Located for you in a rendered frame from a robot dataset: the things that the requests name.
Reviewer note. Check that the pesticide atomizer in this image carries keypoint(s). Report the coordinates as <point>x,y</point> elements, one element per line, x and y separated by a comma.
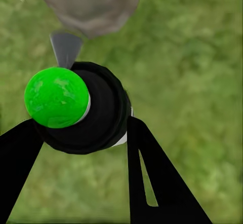
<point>78,107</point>

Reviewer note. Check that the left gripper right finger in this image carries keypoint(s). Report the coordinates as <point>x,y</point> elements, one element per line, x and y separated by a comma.
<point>176,203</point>

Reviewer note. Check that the tree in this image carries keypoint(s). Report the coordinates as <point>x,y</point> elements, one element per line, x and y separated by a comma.
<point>93,18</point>

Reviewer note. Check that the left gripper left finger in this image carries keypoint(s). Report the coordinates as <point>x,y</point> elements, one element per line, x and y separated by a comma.
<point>19,149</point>

